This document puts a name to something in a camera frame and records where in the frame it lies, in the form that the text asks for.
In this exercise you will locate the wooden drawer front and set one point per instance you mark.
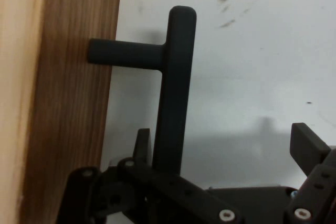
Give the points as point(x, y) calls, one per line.
point(71, 103)

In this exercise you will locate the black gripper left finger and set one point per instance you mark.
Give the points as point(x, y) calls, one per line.
point(162, 190)

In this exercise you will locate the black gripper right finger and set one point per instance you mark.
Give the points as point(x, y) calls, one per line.
point(307, 145)

